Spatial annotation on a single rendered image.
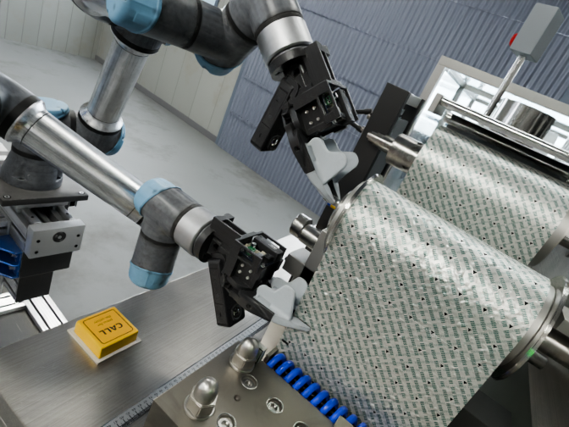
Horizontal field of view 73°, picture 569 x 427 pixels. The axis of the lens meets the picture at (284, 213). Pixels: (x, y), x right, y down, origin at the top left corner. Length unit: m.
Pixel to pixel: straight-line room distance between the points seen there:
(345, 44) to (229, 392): 3.84
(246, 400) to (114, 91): 0.85
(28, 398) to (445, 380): 0.54
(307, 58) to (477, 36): 3.24
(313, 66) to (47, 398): 0.57
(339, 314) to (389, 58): 3.51
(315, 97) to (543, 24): 0.65
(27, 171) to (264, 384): 0.91
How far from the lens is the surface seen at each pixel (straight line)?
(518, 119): 1.18
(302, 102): 0.54
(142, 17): 0.60
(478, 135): 0.86
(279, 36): 0.57
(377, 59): 3.97
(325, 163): 0.53
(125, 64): 1.08
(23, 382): 0.67
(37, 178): 1.25
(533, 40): 1.06
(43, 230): 1.19
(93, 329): 0.71
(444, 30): 3.84
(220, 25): 0.64
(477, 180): 0.71
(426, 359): 0.53
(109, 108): 1.17
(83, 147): 0.81
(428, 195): 0.72
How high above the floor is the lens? 1.43
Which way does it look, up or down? 22 degrees down
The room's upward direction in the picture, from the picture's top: 24 degrees clockwise
